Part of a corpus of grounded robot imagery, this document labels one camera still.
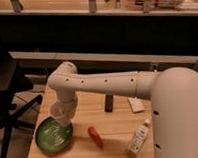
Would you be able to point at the black office chair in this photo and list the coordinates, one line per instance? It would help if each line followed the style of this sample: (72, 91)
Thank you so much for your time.
(12, 81)

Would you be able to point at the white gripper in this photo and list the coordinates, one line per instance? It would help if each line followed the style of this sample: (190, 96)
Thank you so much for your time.
(67, 111)

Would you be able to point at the red oblong object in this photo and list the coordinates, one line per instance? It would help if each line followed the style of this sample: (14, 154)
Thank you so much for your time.
(95, 136)

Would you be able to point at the dark rectangular block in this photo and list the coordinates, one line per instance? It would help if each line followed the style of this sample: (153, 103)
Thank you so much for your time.
(109, 103)

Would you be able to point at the white tube bottle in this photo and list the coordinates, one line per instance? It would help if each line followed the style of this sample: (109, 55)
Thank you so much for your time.
(139, 137)

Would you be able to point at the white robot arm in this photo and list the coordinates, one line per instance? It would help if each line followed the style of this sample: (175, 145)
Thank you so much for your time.
(173, 93)

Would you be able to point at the white paper card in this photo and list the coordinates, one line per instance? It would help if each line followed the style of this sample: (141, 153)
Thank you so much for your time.
(136, 105)

